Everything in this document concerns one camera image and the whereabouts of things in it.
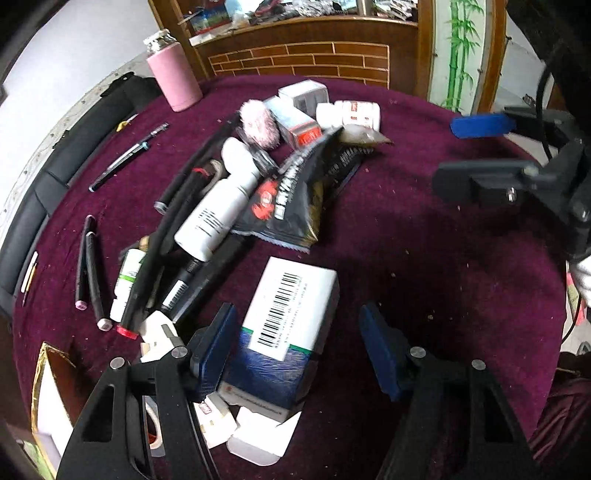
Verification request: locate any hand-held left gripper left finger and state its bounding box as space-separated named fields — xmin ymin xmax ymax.
xmin=55 ymin=302 xmax=238 ymax=480

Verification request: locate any bamboo painted panel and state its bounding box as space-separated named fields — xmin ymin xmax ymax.
xmin=431 ymin=0 xmax=497 ymax=114

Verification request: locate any pink fluffy hair clip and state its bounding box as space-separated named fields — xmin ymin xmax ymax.
xmin=239 ymin=99 xmax=281 ymax=149

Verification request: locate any black braided cable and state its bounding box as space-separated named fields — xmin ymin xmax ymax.
xmin=536 ymin=55 xmax=557 ymax=160

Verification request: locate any brown snack packet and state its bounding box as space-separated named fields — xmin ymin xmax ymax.
xmin=341 ymin=124 xmax=394 ymax=149

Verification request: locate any pink thermos bottle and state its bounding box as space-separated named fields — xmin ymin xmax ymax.
xmin=143 ymin=28 xmax=204 ymax=113

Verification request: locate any pile of shelf clutter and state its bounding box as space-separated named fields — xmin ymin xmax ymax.
xmin=178 ymin=0 xmax=419 ymax=38

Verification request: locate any white plastic bottle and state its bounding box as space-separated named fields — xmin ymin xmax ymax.
xmin=174 ymin=137 xmax=262 ymax=262

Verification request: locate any yellow pencil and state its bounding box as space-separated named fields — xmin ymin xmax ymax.
xmin=21 ymin=263 xmax=37 ymax=308

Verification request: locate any silver box with red end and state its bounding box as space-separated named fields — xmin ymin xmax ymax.
xmin=264 ymin=96 xmax=324 ymax=149

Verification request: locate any white tape roll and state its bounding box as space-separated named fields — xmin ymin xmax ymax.
xmin=144 ymin=396 xmax=166 ymax=459

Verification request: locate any white and blue medicine box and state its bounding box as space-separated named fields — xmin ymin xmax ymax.
xmin=217 ymin=256 xmax=341 ymax=412

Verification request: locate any black marker white label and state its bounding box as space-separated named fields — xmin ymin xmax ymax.
xmin=158 ymin=257 xmax=205 ymax=320

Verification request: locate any black pen with teal ring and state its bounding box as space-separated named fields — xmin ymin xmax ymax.
xmin=89 ymin=142 xmax=151 ymax=193

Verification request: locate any wooden brick-pattern cabinet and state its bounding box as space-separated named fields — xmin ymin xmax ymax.
xmin=148 ymin=0 xmax=437 ymax=100

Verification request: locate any gold-rimmed storage box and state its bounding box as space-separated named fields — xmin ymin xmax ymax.
xmin=30 ymin=340 xmax=79 ymax=464

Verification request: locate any white plastic adapter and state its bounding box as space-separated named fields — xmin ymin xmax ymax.
xmin=139 ymin=309 xmax=182 ymax=366

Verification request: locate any green label small bottle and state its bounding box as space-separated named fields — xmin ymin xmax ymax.
xmin=109 ymin=248 xmax=147 ymax=324

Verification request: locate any black leather sofa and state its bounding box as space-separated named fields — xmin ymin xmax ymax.
xmin=0 ymin=73 xmax=160 ymax=319

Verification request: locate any dark marker with red ring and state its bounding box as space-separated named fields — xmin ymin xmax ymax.
xmin=154 ymin=167 xmax=211 ymax=214

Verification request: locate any red-tipped black marker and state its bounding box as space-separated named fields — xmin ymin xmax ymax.
xmin=116 ymin=286 xmax=148 ymax=341

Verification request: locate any white cardboard box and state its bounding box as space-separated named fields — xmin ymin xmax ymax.
xmin=278 ymin=80 xmax=330 ymax=112

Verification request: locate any small white red-label box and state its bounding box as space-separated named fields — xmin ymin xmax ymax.
xmin=193 ymin=391 xmax=232 ymax=449

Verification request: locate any pink-tipped black marker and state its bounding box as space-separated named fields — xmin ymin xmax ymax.
xmin=75 ymin=215 xmax=97 ymax=311
xmin=84 ymin=231 xmax=114 ymax=331

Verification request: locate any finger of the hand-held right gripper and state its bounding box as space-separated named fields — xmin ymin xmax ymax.
xmin=450 ymin=106 xmax=555 ymax=140
xmin=433 ymin=159 xmax=546 ymax=207

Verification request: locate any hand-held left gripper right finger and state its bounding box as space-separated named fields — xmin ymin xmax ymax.
xmin=359 ymin=302 xmax=543 ymax=480

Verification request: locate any white carton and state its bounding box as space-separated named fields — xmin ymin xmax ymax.
xmin=226 ymin=401 xmax=305 ymax=468

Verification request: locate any black snack packet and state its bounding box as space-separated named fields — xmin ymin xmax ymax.
xmin=230 ymin=131 xmax=366 ymax=253

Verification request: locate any maroon velvet tablecloth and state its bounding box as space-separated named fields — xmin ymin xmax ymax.
xmin=11 ymin=74 xmax=571 ymax=480

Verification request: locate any white pill bottle red label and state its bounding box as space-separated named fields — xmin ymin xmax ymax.
xmin=316 ymin=100 xmax=382 ymax=132

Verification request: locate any black bag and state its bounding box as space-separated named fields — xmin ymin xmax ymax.
xmin=99 ymin=73 xmax=160 ymax=121

